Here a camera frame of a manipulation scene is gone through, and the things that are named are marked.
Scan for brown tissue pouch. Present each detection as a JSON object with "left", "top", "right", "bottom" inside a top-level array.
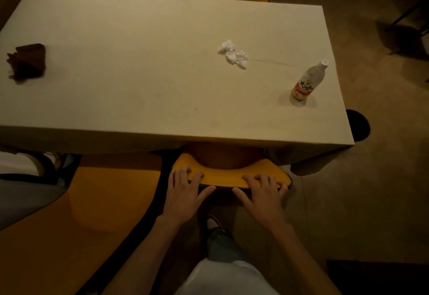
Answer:
[{"left": 6, "top": 43, "right": 46, "bottom": 83}]

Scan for plastic drink bottle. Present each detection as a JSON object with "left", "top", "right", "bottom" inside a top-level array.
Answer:
[{"left": 290, "top": 59, "right": 329, "bottom": 103}]

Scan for person's left forearm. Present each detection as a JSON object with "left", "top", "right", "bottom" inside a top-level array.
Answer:
[{"left": 102, "top": 216, "right": 185, "bottom": 295}]

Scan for beige cloth-covered table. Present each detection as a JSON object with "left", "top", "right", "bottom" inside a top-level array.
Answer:
[{"left": 0, "top": 0, "right": 355, "bottom": 176}]

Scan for black round waste bin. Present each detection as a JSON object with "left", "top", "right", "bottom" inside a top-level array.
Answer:
[{"left": 346, "top": 109, "right": 371, "bottom": 143}]

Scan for person's blue jeans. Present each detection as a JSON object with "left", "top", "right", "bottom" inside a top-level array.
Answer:
[{"left": 205, "top": 226, "right": 247, "bottom": 264}]

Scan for person's white shirt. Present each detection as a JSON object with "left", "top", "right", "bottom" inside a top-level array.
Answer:
[{"left": 173, "top": 258, "right": 281, "bottom": 295}]

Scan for person's left hand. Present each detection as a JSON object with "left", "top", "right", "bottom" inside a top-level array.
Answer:
[{"left": 162, "top": 166, "right": 217, "bottom": 227}]

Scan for person's right hand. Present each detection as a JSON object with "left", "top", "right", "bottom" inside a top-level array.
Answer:
[{"left": 231, "top": 174, "right": 289, "bottom": 231}]

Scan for person's left sneaker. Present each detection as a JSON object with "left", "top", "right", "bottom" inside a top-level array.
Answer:
[{"left": 206, "top": 216, "right": 223, "bottom": 231}]

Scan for white tissues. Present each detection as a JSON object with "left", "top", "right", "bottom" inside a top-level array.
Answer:
[{"left": 217, "top": 39, "right": 248, "bottom": 70}]

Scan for person's right forearm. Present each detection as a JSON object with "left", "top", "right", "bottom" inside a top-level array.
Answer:
[{"left": 269, "top": 221, "right": 342, "bottom": 295}]

